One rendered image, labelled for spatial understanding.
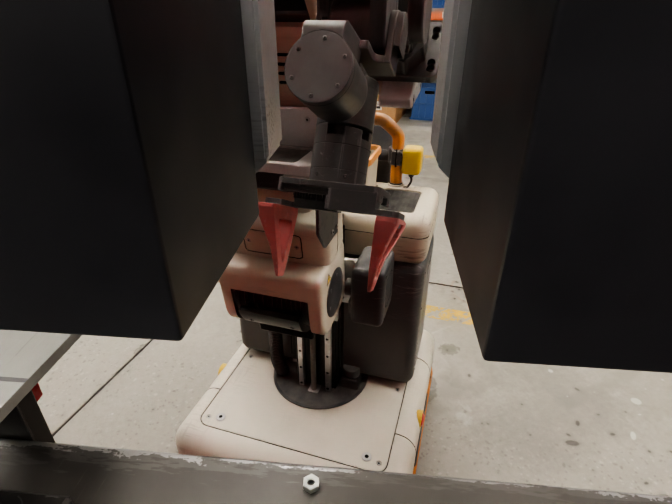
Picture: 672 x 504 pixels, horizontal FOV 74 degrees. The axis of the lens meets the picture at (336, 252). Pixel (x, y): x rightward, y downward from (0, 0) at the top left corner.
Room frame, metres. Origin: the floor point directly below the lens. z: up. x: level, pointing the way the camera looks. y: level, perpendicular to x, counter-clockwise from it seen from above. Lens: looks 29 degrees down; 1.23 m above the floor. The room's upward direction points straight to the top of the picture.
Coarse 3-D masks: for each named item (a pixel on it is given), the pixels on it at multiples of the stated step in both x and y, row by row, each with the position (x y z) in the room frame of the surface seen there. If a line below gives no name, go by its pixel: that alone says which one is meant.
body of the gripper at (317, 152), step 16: (320, 128) 0.43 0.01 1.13; (352, 128) 0.42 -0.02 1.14; (320, 144) 0.42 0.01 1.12; (336, 144) 0.41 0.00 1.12; (352, 144) 0.41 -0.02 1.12; (368, 144) 0.43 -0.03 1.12; (320, 160) 0.41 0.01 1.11; (336, 160) 0.41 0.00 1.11; (352, 160) 0.41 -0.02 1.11; (368, 160) 0.43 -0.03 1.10; (320, 176) 0.40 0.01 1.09; (336, 176) 0.40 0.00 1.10; (352, 176) 0.40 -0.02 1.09; (304, 192) 0.40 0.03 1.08; (320, 192) 0.40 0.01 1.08; (384, 192) 0.40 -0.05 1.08
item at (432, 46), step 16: (432, 32) 0.71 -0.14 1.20; (416, 48) 0.67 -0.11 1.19; (432, 48) 0.70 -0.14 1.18; (400, 64) 0.67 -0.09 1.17; (416, 64) 0.68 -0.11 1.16; (432, 64) 0.70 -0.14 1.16; (384, 80) 0.70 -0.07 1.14; (400, 80) 0.69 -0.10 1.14; (416, 80) 0.69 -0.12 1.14; (432, 80) 0.68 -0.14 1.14
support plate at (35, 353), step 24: (0, 336) 0.28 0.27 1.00; (24, 336) 0.28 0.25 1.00; (48, 336) 0.28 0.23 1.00; (72, 336) 0.29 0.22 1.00; (0, 360) 0.25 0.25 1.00; (24, 360) 0.25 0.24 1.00; (48, 360) 0.26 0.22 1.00; (0, 384) 0.23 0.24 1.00; (24, 384) 0.23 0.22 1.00; (0, 408) 0.21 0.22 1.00
